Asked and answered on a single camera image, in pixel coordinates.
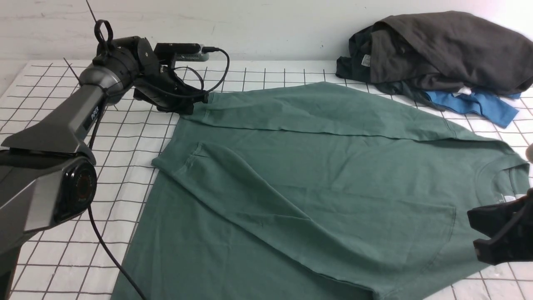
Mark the black gripper, viewer left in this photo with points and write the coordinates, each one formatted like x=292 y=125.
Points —
x=158 y=85

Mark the black gripper, viewer right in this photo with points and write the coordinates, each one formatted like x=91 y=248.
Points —
x=509 y=227

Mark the green long-sleeve top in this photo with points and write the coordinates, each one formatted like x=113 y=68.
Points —
x=316 y=192

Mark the blue garment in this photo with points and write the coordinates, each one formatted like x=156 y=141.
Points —
x=479 y=102

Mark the dark grey-brown garment pile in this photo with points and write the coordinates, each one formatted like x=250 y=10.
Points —
x=439 y=51

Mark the wrist camera, viewer left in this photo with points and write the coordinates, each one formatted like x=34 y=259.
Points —
x=187 y=52

